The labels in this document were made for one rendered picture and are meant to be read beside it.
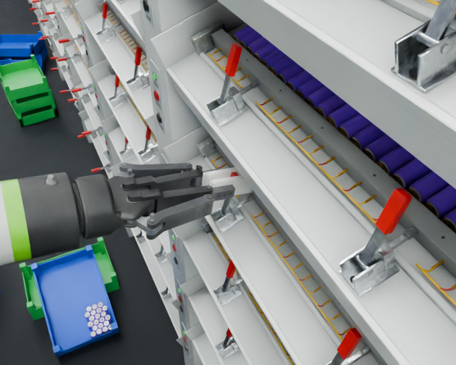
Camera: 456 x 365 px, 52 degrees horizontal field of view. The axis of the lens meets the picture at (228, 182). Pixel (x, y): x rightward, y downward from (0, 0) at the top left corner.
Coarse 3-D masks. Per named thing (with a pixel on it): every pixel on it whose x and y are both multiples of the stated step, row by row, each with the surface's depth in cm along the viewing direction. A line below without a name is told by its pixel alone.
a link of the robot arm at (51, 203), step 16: (48, 176) 51; (64, 176) 53; (32, 192) 50; (48, 192) 50; (64, 192) 51; (32, 208) 49; (48, 208) 50; (64, 208) 50; (80, 208) 52; (32, 224) 49; (48, 224) 49; (64, 224) 50; (80, 224) 53; (32, 240) 49; (48, 240) 50; (64, 240) 51; (80, 240) 52; (32, 256) 51
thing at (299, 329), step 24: (192, 144) 78; (216, 168) 76; (264, 216) 67; (240, 240) 66; (240, 264) 63; (264, 264) 62; (264, 288) 60; (288, 288) 59; (312, 288) 58; (264, 312) 58; (288, 312) 57; (312, 312) 56; (336, 312) 55; (288, 336) 55; (312, 336) 54; (312, 360) 53; (360, 360) 51
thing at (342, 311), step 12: (216, 144) 76; (252, 192) 68; (252, 216) 67; (276, 228) 64; (288, 240) 61; (300, 252) 59; (288, 264) 60; (300, 264) 59; (312, 276) 59; (324, 288) 55; (336, 300) 54; (372, 348) 49
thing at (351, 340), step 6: (354, 330) 46; (348, 336) 46; (354, 336) 45; (360, 336) 45; (342, 342) 47; (348, 342) 46; (354, 342) 45; (342, 348) 47; (348, 348) 46; (354, 348) 46; (336, 354) 48; (342, 354) 47; (348, 354) 47; (336, 360) 48; (342, 360) 47
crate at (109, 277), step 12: (72, 252) 173; (96, 252) 178; (24, 264) 165; (108, 264) 175; (24, 276) 165; (108, 276) 171; (36, 288) 166; (108, 288) 164; (36, 300) 163; (36, 312) 155
